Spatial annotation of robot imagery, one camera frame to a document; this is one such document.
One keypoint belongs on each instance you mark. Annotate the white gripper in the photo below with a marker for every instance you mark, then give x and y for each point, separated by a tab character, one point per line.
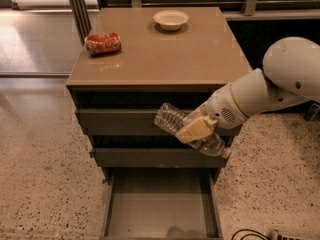
222	108

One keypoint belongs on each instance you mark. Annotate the clear plastic water bottle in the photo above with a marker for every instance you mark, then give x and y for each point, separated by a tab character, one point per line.
171	120

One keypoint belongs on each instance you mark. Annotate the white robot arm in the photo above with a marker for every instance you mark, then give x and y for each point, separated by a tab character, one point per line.
290	76

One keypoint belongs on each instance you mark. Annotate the brown drawer cabinet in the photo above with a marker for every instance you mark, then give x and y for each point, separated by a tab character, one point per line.
155	66

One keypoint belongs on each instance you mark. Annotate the open bottom drawer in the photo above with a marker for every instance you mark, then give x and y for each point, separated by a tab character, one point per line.
161	204

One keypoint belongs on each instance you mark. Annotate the middle drawer front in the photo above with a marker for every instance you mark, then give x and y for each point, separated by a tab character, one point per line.
155	158

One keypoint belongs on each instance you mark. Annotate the top drawer front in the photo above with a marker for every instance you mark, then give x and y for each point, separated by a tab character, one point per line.
119	122

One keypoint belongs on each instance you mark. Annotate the white bowl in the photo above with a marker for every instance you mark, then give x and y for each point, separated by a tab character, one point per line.
171	20

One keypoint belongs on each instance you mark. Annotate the dark object on floor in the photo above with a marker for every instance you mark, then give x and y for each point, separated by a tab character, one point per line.
312	112

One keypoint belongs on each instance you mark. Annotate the blue tape piece upper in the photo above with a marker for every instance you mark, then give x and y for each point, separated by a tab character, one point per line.
91	154

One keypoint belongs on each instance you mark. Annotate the crushed red soda can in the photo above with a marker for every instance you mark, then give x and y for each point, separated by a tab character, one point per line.
98	44

